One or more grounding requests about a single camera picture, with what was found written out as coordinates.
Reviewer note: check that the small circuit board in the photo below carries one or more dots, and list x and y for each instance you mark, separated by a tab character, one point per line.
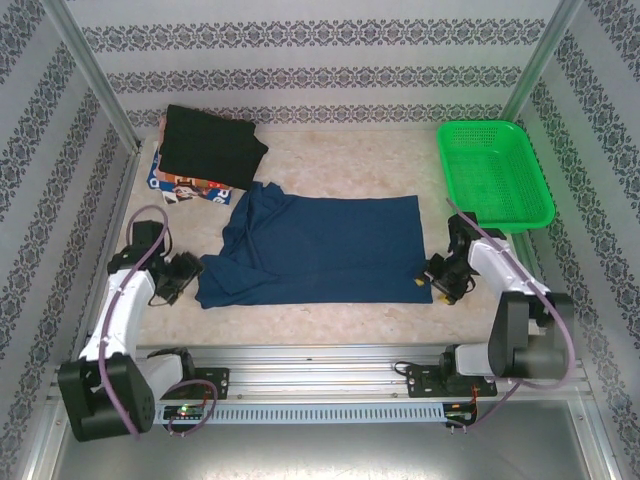
462	410
185	411

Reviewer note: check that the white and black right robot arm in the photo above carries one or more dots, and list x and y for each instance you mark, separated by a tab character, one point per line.
500	272

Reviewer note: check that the pink folded t-shirt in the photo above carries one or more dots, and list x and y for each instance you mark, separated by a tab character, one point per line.
162	131

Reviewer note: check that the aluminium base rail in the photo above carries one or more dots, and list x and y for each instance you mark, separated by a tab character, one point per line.
320	370

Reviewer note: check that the green plastic basket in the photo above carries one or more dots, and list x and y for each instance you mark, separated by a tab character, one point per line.
492	170

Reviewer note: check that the colourful printed folded t-shirt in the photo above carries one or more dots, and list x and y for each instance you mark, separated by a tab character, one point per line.
190	190

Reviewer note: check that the black folded t-shirt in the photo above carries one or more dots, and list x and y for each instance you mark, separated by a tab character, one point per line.
210	150

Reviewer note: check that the brushed metal panel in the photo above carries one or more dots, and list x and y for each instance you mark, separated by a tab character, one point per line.
320	452

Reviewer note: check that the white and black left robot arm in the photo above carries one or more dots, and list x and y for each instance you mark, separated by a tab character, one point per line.
125	310

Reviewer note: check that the blue t-shirt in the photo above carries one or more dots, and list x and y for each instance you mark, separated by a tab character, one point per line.
330	250

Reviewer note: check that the aluminium frame post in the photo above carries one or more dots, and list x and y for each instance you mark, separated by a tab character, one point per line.
540	65
95	75

